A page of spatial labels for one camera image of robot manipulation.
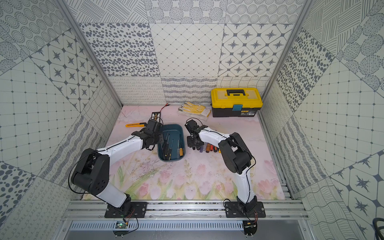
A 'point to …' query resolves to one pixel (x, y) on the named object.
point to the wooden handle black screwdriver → (208, 147)
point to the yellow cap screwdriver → (170, 151)
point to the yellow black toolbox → (236, 102)
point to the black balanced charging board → (156, 116)
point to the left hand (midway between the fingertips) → (160, 134)
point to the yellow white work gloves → (196, 111)
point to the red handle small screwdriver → (211, 147)
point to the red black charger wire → (166, 105)
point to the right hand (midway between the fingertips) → (194, 144)
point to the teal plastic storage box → (170, 131)
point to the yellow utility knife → (141, 124)
